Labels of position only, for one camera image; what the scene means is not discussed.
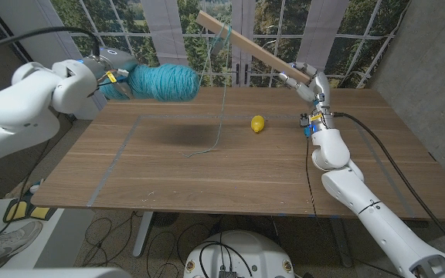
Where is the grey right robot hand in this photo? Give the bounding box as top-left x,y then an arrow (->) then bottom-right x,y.
278,61 -> 335,132

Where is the wooden clothes hanger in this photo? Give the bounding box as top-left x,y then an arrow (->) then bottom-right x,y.
195,10 -> 312,85

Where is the teal yarn skein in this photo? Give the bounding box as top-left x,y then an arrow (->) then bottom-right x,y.
98,23 -> 233,158

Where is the yellow lemon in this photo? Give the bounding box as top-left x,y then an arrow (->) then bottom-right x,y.
250,114 -> 266,134

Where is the wooden floor stick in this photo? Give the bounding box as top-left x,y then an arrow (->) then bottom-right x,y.
5,180 -> 34,198

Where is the printed window backdrop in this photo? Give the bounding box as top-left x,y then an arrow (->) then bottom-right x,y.
50,0 -> 411,101

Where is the grey table leg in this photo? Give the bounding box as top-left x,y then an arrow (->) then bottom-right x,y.
328,218 -> 354,268

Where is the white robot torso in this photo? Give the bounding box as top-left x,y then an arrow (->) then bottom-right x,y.
183,230 -> 295,278

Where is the dark round floor object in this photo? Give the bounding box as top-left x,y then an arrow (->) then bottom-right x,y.
151,212 -> 180,228

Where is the white table leg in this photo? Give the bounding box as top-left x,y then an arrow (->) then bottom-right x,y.
132,211 -> 155,259

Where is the grey sneaker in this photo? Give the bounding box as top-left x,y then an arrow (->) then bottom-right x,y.
0,219 -> 44,268

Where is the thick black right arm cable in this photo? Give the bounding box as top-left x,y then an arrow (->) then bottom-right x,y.
331,111 -> 445,263

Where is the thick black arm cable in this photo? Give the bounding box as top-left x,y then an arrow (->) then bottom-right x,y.
0,25 -> 102,58
331,111 -> 445,263

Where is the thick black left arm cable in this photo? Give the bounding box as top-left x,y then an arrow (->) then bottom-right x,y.
0,25 -> 102,58

